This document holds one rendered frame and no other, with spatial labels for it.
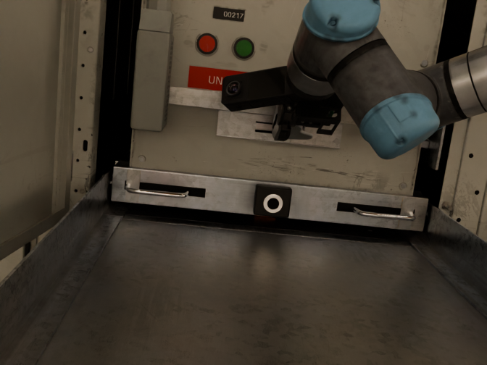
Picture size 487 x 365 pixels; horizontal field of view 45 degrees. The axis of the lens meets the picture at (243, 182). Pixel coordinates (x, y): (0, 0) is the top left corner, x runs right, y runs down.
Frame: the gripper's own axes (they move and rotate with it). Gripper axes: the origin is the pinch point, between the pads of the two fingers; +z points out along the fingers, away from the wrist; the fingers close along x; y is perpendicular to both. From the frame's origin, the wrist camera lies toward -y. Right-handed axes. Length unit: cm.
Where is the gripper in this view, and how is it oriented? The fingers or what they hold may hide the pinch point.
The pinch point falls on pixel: (275, 130)
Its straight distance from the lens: 94.2
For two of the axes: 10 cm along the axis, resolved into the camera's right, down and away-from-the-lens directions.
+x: 0.8, -9.5, 3.2
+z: -1.0, 3.1, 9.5
